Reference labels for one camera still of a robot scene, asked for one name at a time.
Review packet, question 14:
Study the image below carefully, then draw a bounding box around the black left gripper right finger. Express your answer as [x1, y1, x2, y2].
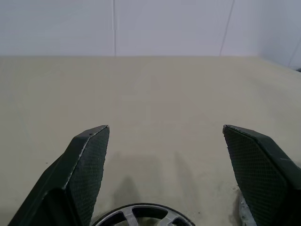
[222, 124, 301, 226]

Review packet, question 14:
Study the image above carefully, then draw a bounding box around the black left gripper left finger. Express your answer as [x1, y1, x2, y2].
[7, 124, 110, 226]

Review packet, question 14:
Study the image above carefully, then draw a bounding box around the silver spoked rotor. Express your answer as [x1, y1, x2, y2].
[93, 202, 196, 226]

